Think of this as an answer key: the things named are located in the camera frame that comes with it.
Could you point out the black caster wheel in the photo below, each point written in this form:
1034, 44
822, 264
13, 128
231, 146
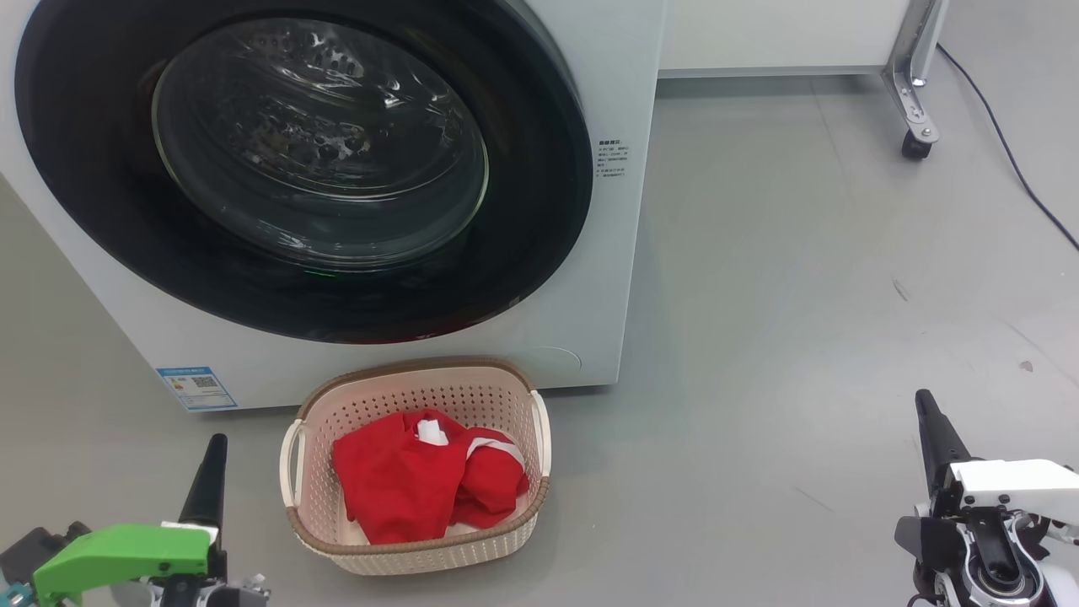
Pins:
916, 146

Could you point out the black round glass washer door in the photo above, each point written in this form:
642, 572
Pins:
523, 211

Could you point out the white washing machine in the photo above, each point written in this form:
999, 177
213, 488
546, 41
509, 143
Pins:
624, 253

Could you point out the round washer filter cover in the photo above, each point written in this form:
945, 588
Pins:
555, 364

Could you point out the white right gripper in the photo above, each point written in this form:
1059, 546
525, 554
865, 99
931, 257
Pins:
1011, 485

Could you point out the cream perforated laundry basket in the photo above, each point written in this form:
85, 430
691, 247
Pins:
421, 539

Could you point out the blue energy label sticker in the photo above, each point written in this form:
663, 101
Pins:
196, 388

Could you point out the white partition panel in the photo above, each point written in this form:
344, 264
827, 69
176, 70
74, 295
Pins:
775, 34

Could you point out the red garment with white trim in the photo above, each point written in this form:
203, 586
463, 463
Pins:
405, 489

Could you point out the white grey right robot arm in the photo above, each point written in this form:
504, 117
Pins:
1007, 573

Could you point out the metal partition leg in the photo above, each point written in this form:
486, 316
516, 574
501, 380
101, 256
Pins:
915, 76

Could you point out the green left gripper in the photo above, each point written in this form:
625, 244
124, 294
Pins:
118, 552

